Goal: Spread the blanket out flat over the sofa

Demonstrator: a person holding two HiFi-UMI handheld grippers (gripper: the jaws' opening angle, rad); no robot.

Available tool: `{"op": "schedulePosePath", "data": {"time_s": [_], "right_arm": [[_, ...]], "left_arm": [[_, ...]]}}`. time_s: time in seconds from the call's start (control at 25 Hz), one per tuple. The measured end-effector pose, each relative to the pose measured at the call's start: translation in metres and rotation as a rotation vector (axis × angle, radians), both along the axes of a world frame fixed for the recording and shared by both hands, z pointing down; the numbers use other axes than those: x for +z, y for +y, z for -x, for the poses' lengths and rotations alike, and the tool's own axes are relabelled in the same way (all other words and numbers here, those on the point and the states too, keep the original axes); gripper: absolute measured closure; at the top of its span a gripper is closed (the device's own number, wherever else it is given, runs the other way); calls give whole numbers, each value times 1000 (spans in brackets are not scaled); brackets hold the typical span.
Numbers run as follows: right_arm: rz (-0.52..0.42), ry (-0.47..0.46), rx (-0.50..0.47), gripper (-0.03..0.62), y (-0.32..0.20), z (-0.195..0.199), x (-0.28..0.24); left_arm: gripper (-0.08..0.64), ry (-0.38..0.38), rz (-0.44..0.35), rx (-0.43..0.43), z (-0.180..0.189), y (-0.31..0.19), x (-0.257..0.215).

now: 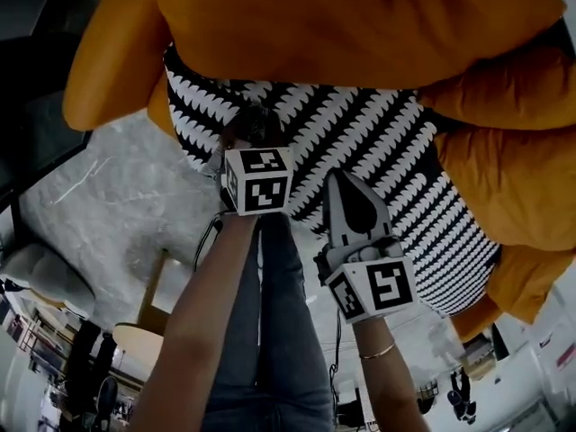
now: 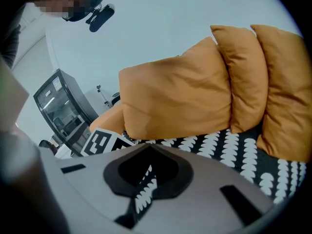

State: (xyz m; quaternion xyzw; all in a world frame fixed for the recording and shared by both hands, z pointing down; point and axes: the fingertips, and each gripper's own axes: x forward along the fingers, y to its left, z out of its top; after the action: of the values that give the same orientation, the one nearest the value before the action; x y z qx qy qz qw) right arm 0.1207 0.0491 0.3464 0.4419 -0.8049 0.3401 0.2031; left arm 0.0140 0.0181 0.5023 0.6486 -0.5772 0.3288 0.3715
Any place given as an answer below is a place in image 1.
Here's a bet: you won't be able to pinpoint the black white patterned blanket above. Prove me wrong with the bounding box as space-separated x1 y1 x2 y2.
162 45 503 318

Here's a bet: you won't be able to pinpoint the thin gold bracelet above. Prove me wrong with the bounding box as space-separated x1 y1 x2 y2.
359 340 396 360

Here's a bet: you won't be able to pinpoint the person's left forearm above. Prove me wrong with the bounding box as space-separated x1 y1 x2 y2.
130 213 262 432

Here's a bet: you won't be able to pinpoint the white cabinet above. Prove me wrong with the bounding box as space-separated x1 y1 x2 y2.
494 276 576 432

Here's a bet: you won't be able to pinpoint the person's blue jeans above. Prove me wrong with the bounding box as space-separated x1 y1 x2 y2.
204 213 334 432

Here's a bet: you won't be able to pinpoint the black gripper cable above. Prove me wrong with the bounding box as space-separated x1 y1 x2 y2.
193 216 225 274
327 308 344 422

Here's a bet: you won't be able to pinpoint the orange sofa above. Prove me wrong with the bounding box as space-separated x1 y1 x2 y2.
61 0 576 345

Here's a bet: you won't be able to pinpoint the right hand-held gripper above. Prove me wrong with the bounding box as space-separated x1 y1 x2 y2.
314 170 418 324

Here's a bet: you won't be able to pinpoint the person's right forearm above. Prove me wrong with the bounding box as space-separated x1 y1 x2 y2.
350 315 433 432

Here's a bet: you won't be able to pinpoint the black glass cabinet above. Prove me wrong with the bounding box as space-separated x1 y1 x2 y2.
0 0 119 211

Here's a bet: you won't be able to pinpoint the round wooden stool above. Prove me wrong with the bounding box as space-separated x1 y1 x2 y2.
112 249 181 381

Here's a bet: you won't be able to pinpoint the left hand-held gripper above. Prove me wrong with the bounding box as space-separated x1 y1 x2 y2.
219 141 294 218

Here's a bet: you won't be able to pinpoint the white armchair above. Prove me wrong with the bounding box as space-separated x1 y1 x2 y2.
0 243 96 319

